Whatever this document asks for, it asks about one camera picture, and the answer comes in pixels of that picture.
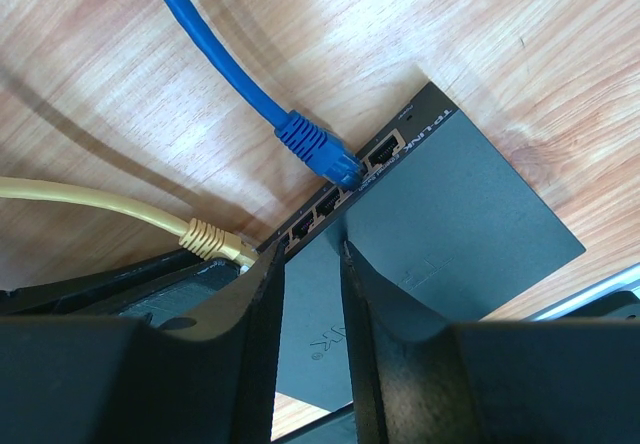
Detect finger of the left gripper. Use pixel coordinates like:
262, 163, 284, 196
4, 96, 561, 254
1, 250, 235, 327

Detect black network switch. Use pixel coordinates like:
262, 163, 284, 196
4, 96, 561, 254
273, 84, 584, 411

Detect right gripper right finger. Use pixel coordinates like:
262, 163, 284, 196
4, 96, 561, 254
340, 242, 639, 443

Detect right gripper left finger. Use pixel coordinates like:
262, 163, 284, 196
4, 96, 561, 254
1, 244, 285, 443

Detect blue ethernet cable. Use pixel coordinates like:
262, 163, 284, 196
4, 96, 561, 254
139, 0, 362, 189

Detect aluminium front rail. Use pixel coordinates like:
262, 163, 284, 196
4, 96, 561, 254
523, 263, 639, 321

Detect yellow ethernet cable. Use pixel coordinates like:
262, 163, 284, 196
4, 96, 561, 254
0, 176, 259, 275

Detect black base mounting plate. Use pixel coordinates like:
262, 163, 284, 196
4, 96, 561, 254
273, 403, 358, 444

